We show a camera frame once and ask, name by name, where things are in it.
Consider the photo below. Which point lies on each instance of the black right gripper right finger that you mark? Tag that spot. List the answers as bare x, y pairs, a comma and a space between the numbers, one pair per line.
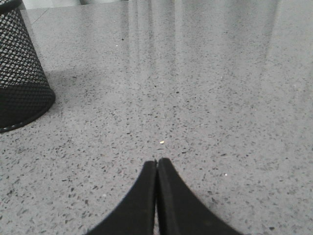
180, 212

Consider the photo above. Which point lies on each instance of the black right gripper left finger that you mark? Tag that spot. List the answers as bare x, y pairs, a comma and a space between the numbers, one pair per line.
135, 214

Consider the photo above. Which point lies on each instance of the black mesh metal bucket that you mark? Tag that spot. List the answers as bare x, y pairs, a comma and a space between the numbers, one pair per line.
25, 93

